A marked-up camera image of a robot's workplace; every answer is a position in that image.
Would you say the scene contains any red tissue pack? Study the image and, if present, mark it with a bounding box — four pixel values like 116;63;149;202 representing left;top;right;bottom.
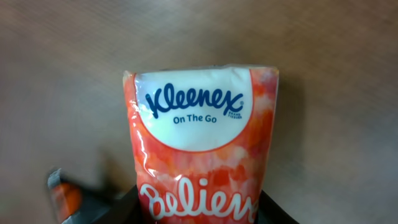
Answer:
123;66;279;223

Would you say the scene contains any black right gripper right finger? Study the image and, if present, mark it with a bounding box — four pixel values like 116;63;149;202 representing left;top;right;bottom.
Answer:
256;191;299;224

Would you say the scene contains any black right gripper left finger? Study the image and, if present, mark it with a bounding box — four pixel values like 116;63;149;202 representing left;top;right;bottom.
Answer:
93;185;144;224

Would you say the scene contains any hex wrench set package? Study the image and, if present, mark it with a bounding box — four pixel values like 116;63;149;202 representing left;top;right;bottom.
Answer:
47;169;125;224

